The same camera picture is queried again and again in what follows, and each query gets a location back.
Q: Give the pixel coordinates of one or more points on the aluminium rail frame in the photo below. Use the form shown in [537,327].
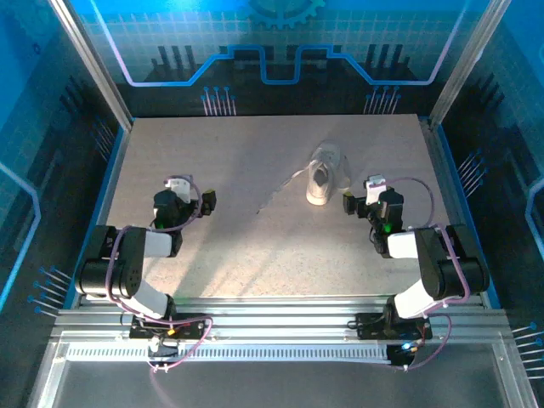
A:
[276,316]

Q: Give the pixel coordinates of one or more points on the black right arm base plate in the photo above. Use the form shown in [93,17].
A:
[370,325]

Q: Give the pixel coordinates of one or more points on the aluminium enclosure post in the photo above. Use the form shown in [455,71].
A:
[467,64]
[91,68]

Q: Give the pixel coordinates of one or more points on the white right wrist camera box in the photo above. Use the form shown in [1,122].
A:
[374,187]

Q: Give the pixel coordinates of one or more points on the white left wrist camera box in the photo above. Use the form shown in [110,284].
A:
[178,187]

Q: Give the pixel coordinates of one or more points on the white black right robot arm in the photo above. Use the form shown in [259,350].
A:
[438,263]

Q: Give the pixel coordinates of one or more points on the white shoelace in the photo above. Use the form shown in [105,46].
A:
[289,182]

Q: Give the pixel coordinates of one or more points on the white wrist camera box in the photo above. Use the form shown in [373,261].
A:
[374,187]
[178,187]

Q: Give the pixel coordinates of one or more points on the black controller board with LEDs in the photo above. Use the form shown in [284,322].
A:
[404,357]

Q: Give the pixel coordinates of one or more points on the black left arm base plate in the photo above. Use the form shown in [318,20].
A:
[191,327]

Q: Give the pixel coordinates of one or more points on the aluminium side rail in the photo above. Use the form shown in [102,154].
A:
[438,170]

